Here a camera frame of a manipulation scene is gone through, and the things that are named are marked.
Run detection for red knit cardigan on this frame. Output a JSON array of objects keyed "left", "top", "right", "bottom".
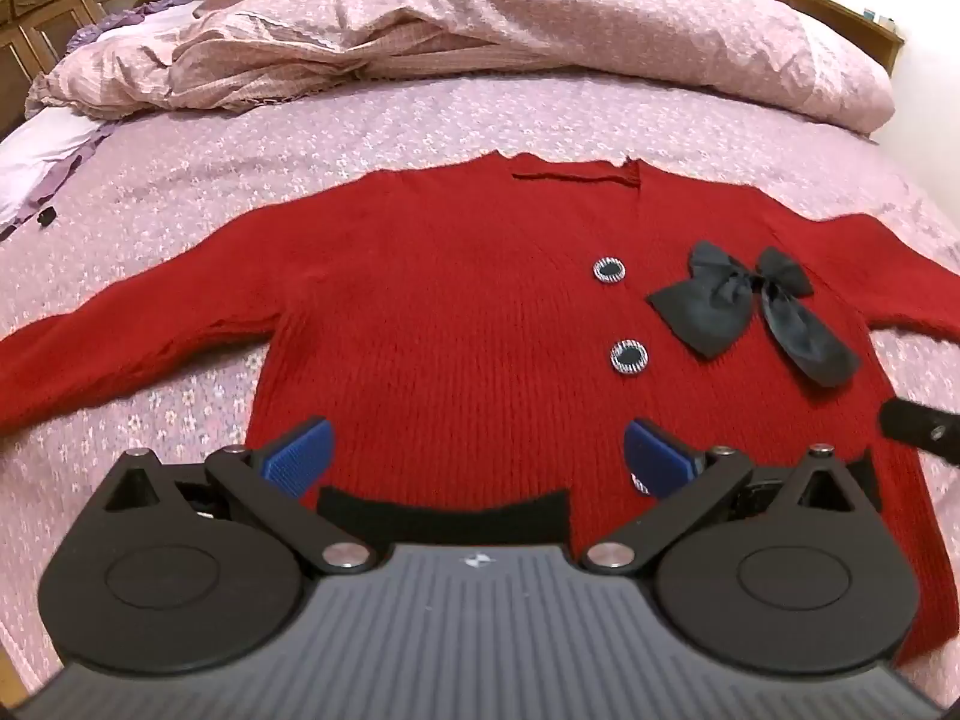
[{"left": 0, "top": 151, "right": 960, "bottom": 672}]

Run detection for pink floral bed sheet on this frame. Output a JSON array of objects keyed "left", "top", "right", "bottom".
[{"left": 0, "top": 75, "right": 960, "bottom": 698}]

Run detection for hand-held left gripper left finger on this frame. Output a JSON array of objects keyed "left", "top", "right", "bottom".
[{"left": 101, "top": 417, "right": 381, "bottom": 572}]

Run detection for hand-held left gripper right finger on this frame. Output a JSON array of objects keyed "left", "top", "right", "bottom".
[{"left": 583, "top": 418, "right": 880, "bottom": 572}]

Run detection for purple ruffled pillow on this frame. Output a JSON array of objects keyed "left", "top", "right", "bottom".
[{"left": 0, "top": 0, "right": 200, "bottom": 241}]

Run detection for wooden headboard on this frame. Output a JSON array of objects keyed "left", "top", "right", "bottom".
[{"left": 0, "top": 0, "right": 197, "bottom": 137}]

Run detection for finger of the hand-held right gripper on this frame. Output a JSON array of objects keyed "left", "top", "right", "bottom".
[{"left": 876, "top": 397, "right": 960, "bottom": 467}]

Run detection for pink floral duvet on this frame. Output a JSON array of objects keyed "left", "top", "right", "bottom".
[{"left": 26, "top": 0, "right": 897, "bottom": 137}]

